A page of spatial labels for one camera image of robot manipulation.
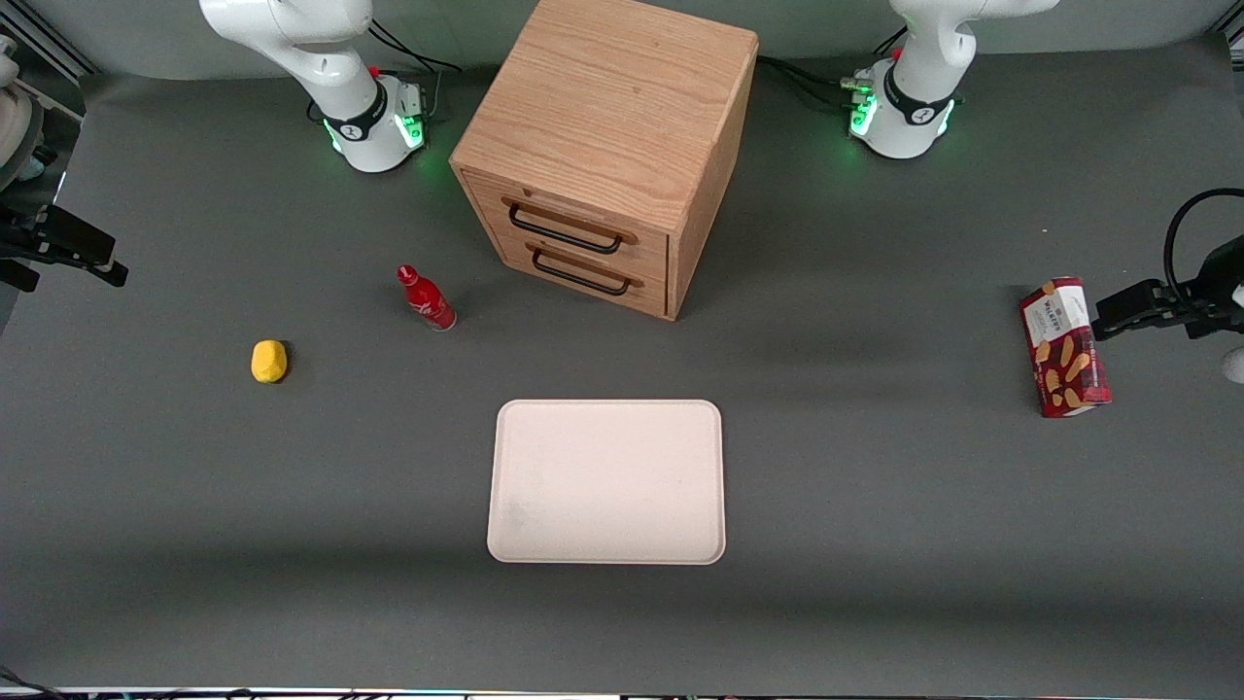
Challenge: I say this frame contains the beige rectangular tray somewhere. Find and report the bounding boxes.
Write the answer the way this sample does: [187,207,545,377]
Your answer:
[487,400,727,566]

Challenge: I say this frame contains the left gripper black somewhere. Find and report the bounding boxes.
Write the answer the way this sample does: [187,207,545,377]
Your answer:
[1092,237,1244,342]

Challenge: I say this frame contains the wooden two-drawer cabinet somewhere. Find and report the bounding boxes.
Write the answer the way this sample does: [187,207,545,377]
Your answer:
[449,0,760,322]

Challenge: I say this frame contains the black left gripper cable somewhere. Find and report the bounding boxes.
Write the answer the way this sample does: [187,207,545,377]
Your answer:
[1163,188,1244,298]

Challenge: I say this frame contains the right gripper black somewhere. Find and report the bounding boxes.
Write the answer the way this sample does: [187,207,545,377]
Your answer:
[0,200,129,293]

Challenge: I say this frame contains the black left base cables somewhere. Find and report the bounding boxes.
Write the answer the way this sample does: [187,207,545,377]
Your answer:
[756,53,868,110]

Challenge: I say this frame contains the black right base cables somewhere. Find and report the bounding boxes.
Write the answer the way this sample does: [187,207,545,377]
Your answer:
[367,17,464,75]

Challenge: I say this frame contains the red cookie box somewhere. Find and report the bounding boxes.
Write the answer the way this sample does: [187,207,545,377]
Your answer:
[1019,277,1112,419]

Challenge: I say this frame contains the black wire drawer handle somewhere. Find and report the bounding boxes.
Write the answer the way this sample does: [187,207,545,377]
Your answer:
[526,243,644,297]
[501,196,639,256]

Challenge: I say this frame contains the beige round background object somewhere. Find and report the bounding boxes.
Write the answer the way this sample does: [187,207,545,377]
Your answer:
[0,37,46,191]

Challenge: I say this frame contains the aluminium frame rail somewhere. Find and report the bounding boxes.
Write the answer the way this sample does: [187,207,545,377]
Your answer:
[0,0,98,79]

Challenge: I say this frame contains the black base cables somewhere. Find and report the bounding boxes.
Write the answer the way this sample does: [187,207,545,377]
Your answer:
[367,17,464,75]
[756,53,868,110]

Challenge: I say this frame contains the yellow lemon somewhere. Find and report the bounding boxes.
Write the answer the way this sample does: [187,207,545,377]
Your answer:
[251,339,290,384]

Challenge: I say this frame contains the red coke bottle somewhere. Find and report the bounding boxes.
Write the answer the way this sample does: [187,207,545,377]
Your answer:
[396,263,457,333]

